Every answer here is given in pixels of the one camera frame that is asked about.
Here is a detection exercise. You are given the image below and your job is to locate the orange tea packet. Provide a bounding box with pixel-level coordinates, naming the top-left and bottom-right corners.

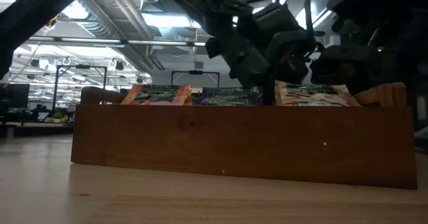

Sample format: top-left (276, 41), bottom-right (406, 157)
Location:
top-left (120, 84), bottom-right (194, 106)

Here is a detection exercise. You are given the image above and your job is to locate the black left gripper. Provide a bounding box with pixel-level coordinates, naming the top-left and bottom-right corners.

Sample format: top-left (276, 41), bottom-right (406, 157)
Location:
top-left (203, 1), bottom-right (317, 106)

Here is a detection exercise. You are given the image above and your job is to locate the large black rig frame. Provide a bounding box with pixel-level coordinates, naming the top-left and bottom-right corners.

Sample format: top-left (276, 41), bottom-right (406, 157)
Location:
top-left (49, 64), bottom-right (108, 118)

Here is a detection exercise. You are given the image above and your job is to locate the black monitor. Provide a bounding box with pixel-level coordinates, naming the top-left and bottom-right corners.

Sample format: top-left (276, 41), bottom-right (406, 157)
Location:
top-left (0, 82), bottom-right (31, 110)

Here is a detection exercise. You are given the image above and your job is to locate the round black ceiling device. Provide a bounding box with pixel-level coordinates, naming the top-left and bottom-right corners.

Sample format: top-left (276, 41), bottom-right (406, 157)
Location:
top-left (43, 16), bottom-right (58, 31)

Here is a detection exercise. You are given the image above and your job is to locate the cream tea packet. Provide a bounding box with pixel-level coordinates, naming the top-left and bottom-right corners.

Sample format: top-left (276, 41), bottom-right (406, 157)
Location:
top-left (274, 79), bottom-right (361, 108)

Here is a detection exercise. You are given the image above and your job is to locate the neighbouring wooden table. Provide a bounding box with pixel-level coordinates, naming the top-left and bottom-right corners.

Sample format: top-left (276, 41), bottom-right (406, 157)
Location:
top-left (0, 122), bottom-right (74, 138)

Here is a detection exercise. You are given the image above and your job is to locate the wooden three-compartment tray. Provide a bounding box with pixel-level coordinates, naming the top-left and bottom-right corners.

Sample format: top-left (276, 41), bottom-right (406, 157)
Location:
top-left (70, 82), bottom-right (418, 191)

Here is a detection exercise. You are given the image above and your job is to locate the small black rig frame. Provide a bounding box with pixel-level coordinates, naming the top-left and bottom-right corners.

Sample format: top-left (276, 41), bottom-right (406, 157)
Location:
top-left (171, 70), bottom-right (221, 88)

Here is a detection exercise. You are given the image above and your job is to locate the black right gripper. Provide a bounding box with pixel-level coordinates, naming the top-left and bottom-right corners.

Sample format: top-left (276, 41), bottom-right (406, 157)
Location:
top-left (310, 44), bottom-right (408, 97)

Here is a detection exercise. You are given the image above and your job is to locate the long ceiling light strip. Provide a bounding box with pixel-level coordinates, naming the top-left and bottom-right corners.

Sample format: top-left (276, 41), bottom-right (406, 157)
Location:
top-left (28, 35), bottom-right (207, 47)

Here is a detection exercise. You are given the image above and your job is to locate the silver ventilation duct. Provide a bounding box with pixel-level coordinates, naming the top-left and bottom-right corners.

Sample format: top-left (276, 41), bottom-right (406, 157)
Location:
top-left (63, 0), bottom-right (134, 39)

